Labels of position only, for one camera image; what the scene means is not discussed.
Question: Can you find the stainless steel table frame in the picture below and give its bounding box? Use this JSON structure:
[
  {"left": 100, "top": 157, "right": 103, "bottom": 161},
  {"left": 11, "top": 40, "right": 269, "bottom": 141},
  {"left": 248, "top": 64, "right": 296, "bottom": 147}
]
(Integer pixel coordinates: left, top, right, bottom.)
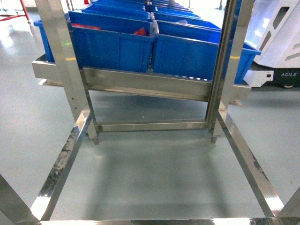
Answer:
[{"left": 0, "top": 105, "right": 300, "bottom": 225}]

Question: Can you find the red metal workbench frame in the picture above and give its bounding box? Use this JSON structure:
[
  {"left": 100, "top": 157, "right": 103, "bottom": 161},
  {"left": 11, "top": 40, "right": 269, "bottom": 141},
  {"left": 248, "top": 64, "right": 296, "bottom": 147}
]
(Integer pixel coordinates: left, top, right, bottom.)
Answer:
[{"left": 0, "top": 0, "right": 31, "bottom": 24}]

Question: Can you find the blue plastic bin right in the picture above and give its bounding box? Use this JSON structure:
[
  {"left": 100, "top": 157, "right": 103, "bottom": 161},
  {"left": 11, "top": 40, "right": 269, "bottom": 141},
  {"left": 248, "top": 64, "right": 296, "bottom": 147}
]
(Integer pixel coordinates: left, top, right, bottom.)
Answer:
[{"left": 152, "top": 20, "right": 221, "bottom": 80}]

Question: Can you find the stainless steel bin rack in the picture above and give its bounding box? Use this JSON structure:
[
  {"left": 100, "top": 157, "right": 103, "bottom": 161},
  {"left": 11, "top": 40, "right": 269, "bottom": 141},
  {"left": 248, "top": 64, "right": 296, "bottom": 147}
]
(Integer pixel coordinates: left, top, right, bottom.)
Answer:
[{"left": 32, "top": 0, "right": 254, "bottom": 145}]

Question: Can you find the blue plastic bin left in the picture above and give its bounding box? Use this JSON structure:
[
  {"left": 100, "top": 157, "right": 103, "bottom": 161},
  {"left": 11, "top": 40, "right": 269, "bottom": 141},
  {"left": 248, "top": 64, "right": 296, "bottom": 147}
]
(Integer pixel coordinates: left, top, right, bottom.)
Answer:
[{"left": 69, "top": 11, "right": 155, "bottom": 72}]

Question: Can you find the blue plastic bin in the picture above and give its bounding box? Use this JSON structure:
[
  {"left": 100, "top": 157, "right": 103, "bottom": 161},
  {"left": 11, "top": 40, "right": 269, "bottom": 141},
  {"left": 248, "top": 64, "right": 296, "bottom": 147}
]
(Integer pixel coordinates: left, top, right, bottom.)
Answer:
[
  {"left": 69, "top": 11, "right": 155, "bottom": 72},
  {"left": 152, "top": 20, "right": 221, "bottom": 80}
]

